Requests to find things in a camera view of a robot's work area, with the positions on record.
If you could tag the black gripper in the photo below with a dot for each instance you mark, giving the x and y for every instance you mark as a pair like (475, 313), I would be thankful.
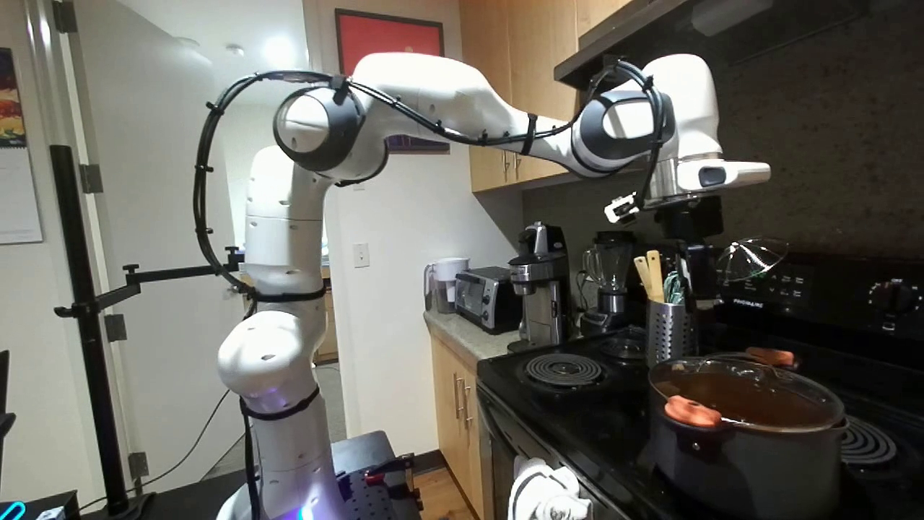
(692, 216)

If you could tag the clear glass pot lid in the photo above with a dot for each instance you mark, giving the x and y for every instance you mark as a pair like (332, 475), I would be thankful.
(751, 390)

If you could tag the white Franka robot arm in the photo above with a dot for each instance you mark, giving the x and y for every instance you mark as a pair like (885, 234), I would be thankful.
(290, 385)

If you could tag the black electric stove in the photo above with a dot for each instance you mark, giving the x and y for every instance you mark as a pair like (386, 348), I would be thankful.
(617, 413)

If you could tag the green kitchen utensil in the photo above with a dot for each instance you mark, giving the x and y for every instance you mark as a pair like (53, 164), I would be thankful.
(673, 283)

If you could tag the wooden spatula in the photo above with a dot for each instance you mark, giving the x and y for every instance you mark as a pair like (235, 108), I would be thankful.
(657, 274)
(643, 274)

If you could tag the perforated metal utensil holder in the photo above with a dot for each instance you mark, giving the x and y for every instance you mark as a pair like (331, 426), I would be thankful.
(667, 333)

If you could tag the silver coffee maker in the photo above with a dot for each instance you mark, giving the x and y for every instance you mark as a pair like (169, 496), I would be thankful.
(539, 277)

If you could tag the silver toaster oven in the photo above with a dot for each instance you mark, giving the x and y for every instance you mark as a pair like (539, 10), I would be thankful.
(487, 299)

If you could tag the white kettle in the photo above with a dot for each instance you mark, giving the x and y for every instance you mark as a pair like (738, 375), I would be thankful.
(446, 283)

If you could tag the narrow wooden lower cabinet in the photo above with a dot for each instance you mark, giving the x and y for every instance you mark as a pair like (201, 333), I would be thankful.
(456, 413)

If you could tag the single wooden upper cabinet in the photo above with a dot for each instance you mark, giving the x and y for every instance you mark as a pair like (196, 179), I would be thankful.
(520, 46)

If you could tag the red framed picture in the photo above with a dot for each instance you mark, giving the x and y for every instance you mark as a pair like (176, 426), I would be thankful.
(386, 39)

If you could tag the black stand pole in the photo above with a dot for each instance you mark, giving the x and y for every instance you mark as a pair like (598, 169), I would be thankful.
(87, 319)

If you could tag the black device with blue light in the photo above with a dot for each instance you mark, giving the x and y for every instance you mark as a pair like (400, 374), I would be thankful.
(39, 508)

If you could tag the white light switch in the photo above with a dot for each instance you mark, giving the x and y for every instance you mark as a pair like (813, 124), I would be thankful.
(361, 254)

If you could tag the white wall calendar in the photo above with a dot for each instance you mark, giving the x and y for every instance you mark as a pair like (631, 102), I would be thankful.
(17, 192)

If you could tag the colourful wall picture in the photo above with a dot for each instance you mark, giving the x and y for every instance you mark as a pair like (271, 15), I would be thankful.
(10, 95)

